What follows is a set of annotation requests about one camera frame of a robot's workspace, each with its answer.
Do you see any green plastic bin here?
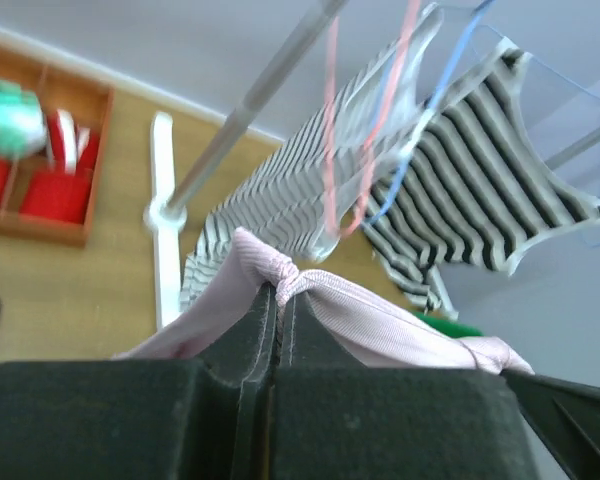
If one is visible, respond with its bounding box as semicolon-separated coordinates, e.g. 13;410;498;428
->
413;312;483;338

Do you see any right red sock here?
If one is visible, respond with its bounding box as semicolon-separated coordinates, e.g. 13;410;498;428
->
20;171;91;224

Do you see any wide striped tank top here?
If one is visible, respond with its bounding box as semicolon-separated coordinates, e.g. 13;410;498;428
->
364;39;600;316

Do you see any pink wire hanger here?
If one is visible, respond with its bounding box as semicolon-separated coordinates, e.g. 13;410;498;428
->
323;1;421;238

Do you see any thin striped tank top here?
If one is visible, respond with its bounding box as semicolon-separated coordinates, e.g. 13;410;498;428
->
180;3;444;309

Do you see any mauve tank top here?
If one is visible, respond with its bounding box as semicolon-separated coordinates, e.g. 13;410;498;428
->
125;228;533;374

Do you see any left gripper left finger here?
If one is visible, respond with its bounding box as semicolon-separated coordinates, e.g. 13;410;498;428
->
0;285;277;479

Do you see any orange compartment tray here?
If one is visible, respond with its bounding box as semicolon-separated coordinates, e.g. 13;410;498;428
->
0;46;113;247

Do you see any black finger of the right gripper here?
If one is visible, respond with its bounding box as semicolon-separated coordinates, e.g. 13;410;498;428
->
502;370;600;480

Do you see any red white striped sock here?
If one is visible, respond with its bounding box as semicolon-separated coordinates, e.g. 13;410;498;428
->
46;109;100;174

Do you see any middle blue wire hanger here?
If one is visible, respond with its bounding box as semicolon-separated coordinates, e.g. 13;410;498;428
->
363;0;493;226

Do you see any white metal clothes rack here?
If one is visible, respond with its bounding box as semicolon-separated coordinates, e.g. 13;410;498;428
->
143;0;600;331

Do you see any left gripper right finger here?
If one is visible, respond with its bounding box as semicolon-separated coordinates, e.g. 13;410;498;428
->
269;295;538;480

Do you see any green white sock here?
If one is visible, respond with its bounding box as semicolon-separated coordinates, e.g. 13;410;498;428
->
0;79;47;161

